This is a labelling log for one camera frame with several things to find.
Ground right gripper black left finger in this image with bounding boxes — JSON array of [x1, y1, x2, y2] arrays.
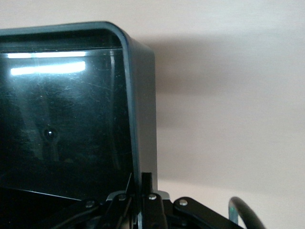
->
[[51, 190, 142, 229]]

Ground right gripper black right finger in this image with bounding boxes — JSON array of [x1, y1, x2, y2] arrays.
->
[[142, 171, 246, 229]]

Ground black plastic box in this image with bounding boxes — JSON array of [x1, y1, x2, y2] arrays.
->
[[0, 21, 159, 229]]

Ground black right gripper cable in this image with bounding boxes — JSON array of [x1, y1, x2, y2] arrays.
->
[[228, 196, 265, 229]]

